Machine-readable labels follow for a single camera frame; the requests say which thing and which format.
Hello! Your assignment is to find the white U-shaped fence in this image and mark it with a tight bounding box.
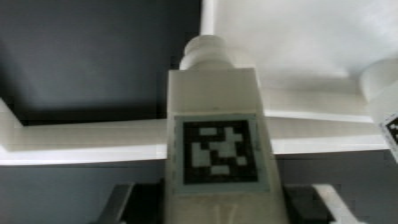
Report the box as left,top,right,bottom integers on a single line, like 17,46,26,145
0,100,387,166

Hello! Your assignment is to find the white square table top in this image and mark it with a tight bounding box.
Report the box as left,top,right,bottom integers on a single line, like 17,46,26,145
200,0,398,123

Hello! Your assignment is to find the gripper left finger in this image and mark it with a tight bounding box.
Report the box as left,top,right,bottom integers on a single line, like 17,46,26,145
89,182,163,224

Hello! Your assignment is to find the white table leg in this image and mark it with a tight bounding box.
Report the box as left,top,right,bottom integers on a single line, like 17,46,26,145
165,35,289,224
360,58,398,162

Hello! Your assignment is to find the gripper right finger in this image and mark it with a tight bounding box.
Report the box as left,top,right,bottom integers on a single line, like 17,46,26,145
282,184,368,224

